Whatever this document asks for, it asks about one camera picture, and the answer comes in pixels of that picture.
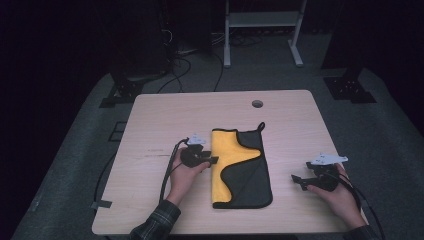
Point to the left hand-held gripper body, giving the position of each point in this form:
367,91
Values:
193,156

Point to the person's right hand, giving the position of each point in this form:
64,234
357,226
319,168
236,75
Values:
341,200

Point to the black metal stand with wide base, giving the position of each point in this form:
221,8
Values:
125,90

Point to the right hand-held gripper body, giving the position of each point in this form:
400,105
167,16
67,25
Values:
325,178

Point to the grey tape strip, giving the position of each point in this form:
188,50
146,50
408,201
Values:
101,204

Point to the black and yellow cloth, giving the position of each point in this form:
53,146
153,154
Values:
246,176

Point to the black rectangular floor frame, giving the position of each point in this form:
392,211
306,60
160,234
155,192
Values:
117,131

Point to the white metal stand frame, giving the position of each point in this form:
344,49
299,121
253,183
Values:
263,19

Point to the black metal stand with square base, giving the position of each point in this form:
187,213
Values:
350,88

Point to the person's left hand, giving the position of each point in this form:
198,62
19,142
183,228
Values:
182,181

